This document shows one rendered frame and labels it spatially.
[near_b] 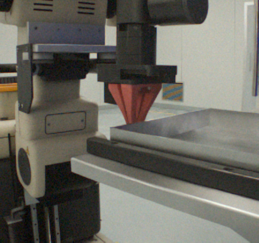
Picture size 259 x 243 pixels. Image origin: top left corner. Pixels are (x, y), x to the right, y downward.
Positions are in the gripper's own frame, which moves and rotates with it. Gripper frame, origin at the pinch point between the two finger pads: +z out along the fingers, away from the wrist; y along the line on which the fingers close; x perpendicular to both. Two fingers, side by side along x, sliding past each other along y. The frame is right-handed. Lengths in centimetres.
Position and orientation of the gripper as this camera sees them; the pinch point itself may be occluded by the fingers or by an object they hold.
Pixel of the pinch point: (134, 128)
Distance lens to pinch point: 47.2
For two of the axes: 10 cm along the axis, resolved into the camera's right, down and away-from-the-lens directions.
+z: -0.1, 9.9, 1.6
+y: 7.3, 1.2, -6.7
